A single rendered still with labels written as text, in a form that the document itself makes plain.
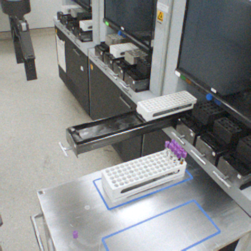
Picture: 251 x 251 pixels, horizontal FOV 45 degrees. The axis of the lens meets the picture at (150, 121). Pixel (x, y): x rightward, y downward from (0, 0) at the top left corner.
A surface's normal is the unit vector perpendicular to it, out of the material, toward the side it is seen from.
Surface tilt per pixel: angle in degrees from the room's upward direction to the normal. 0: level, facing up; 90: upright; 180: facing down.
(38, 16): 90
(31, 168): 0
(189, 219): 0
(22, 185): 0
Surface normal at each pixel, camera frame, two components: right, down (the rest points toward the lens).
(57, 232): 0.09, -0.82
